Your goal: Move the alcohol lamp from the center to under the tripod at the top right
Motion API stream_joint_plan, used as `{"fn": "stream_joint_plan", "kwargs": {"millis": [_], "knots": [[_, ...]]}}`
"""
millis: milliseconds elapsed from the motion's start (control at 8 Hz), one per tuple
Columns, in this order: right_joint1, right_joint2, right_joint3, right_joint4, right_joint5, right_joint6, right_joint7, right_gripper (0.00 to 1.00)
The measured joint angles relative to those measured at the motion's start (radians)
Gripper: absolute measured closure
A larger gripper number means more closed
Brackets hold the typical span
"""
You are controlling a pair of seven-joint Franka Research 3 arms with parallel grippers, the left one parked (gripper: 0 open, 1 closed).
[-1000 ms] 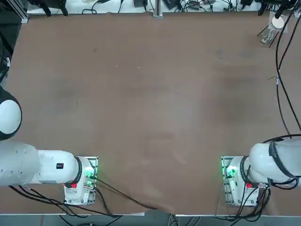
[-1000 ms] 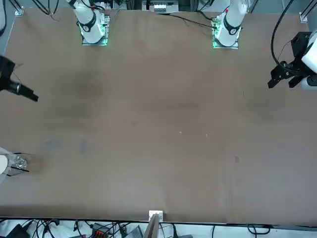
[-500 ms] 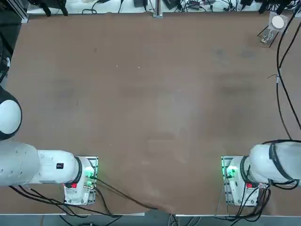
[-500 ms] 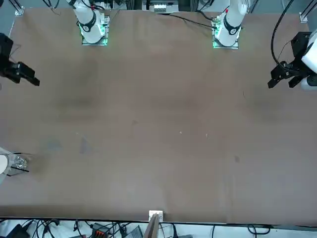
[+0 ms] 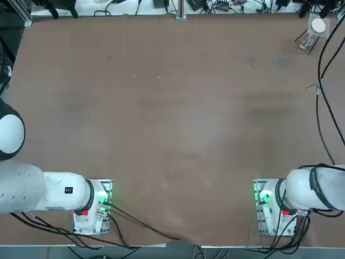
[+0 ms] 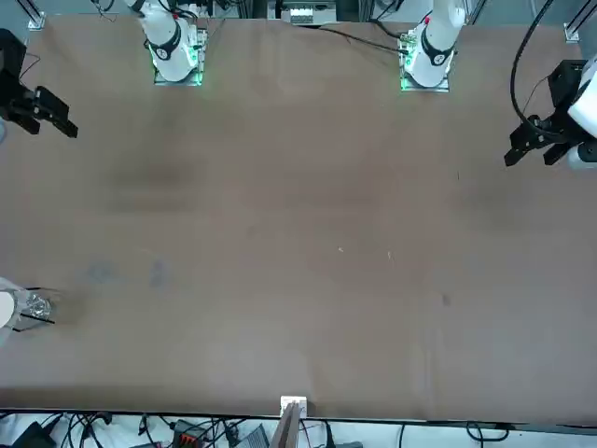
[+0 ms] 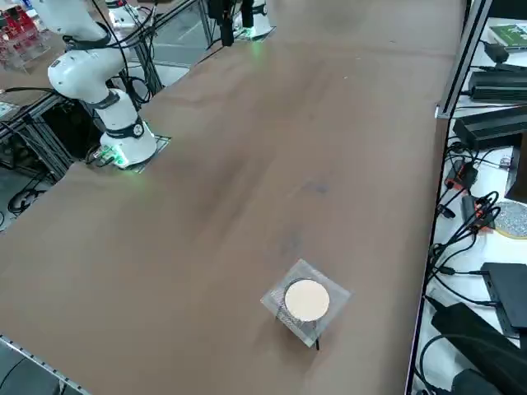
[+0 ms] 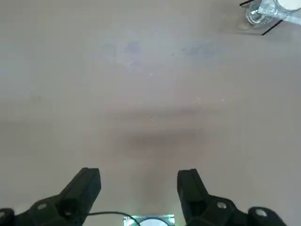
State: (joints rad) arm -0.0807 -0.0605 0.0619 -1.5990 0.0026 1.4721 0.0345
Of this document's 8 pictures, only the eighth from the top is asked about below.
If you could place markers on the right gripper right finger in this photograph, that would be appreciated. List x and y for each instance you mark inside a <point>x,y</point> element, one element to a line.
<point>192,188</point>

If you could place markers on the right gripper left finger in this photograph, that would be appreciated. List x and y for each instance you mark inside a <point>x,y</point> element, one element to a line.
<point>77,188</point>

